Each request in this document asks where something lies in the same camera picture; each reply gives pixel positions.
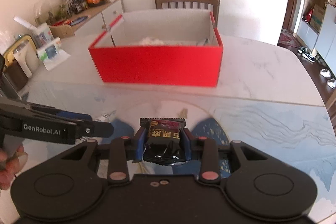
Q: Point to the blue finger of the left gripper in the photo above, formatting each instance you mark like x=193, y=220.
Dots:
x=73, y=115

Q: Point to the white wall cabinet unit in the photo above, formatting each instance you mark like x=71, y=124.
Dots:
x=316, y=25

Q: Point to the brown wooden chair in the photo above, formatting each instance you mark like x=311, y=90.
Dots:
x=211, y=5

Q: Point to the operator left hand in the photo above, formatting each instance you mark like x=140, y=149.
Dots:
x=12, y=166

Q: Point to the red cardboard box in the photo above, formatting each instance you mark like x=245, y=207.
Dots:
x=180, y=47

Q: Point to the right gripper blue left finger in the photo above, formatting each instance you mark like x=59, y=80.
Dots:
x=138, y=144

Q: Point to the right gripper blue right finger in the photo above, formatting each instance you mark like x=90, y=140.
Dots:
x=187, y=143

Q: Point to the white drawer sideboard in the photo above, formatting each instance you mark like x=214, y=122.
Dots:
x=98, y=20

